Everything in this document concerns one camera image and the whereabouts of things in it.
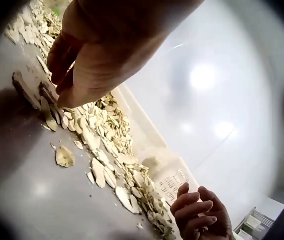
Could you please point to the person's left hand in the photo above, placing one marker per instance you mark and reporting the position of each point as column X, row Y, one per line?
column 112, row 42

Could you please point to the person's right hand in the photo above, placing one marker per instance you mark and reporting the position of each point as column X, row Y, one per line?
column 207, row 220

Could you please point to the person's right index finger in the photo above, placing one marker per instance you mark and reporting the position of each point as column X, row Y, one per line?
column 184, row 191

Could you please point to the person's left thumb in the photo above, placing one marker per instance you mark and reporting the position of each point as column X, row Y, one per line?
column 79, row 92

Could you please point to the person's left fingers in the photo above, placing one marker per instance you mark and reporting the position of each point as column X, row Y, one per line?
column 62, row 62

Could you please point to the person's right thumb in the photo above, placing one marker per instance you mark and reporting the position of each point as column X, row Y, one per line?
column 208, row 193

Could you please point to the person's right ring finger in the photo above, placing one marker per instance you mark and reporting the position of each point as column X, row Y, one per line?
column 199, row 221

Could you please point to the person's right middle finger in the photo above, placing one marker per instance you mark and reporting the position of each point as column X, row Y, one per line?
column 192, row 206

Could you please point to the short brown bark piece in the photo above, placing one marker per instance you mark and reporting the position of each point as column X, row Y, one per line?
column 48, row 93

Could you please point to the white plastic crate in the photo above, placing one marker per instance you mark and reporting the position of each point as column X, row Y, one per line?
column 157, row 155

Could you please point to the long brown bark piece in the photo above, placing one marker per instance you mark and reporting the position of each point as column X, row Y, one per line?
column 26, row 91

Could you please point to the grey shelf with boxes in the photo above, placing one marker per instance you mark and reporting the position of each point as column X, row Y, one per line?
column 254, row 225

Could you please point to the pile of pale dried slices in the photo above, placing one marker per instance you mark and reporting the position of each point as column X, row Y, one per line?
column 112, row 140

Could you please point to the round pale dried slice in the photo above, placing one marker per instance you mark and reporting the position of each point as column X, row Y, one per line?
column 64, row 156

